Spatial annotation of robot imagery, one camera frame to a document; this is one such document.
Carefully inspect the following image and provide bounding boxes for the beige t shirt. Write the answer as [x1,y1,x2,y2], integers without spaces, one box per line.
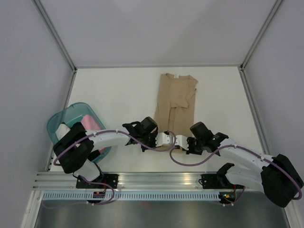
[154,73,198,137]

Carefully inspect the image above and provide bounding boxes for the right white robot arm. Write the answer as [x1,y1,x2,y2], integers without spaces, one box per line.
[187,122,304,208]

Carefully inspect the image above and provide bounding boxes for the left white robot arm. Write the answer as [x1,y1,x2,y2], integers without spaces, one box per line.
[53,117,158,188]

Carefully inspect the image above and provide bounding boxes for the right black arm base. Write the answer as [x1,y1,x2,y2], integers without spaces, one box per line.
[199,173,243,190]

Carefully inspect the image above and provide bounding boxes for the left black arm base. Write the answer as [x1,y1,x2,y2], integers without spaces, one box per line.
[73,173,119,189]

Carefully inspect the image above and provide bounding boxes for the pink rolled t shirt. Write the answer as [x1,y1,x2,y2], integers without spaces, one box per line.
[80,114,107,154]

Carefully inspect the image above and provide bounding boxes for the teal plastic basket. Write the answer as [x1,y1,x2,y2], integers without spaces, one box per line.
[47,102,106,149]

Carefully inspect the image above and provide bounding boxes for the white rolled t shirt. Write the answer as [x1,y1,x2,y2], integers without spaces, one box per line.
[56,123,70,141]

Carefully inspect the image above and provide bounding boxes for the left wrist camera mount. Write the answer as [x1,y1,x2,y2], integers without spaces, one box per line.
[156,132,174,147]

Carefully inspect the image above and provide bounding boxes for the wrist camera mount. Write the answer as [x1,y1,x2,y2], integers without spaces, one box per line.
[156,132,174,147]
[175,135,189,151]

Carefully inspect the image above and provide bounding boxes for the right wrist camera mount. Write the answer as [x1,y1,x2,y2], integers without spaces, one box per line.
[175,135,189,151]

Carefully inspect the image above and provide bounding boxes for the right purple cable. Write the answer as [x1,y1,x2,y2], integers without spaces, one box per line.
[169,145,301,207]

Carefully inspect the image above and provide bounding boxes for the purple cable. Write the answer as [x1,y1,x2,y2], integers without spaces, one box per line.
[42,129,176,209]
[169,145,301,207]

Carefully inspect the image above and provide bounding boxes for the white slotted cable duct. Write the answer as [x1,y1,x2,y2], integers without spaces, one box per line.
[43,191,220,201]

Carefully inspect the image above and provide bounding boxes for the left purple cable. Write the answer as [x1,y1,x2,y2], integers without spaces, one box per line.
[42,129,176,209]

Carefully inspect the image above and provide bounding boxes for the aluminium front rail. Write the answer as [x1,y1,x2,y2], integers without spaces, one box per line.
[32,171,216,191]

